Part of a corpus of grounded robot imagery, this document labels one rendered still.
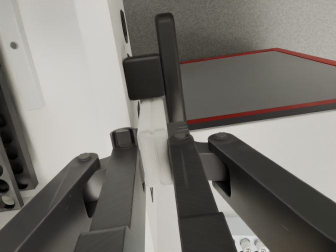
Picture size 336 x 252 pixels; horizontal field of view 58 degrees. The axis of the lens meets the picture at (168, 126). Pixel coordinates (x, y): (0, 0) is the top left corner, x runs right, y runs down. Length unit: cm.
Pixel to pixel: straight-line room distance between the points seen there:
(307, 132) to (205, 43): 76
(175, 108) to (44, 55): 13
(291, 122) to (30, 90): 29
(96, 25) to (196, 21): 95
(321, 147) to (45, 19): 35
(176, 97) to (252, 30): 97
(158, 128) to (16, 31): 16
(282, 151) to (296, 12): 85
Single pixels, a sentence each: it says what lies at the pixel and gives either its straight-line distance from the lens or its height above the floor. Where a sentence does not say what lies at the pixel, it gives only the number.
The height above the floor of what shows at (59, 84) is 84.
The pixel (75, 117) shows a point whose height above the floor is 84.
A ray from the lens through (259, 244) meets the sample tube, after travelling 42.
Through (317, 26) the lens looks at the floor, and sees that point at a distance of 125.
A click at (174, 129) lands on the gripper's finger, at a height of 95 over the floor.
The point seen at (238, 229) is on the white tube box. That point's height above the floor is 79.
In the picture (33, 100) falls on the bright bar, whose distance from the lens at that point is 28.
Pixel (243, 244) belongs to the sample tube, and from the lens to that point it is 42.
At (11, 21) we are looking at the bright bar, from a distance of 28.
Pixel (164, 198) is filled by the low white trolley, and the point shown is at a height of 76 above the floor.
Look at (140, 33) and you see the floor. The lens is 111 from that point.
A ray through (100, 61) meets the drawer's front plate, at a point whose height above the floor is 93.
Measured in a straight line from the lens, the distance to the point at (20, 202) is 27.
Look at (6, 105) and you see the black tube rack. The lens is 27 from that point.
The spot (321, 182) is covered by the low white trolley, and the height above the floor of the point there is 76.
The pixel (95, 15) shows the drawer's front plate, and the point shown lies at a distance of 18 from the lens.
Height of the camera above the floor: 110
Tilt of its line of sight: 70 degrees down
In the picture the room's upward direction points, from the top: 171 degrees clockwise
